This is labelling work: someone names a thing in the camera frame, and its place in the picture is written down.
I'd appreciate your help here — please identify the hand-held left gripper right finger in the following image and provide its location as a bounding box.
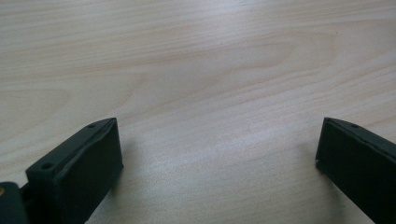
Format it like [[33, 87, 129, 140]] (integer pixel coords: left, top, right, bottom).
[[315, 117, 396, 224]]

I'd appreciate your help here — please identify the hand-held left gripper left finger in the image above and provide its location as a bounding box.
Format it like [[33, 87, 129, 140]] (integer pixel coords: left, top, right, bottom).
[[20, 117, 125, 224]]

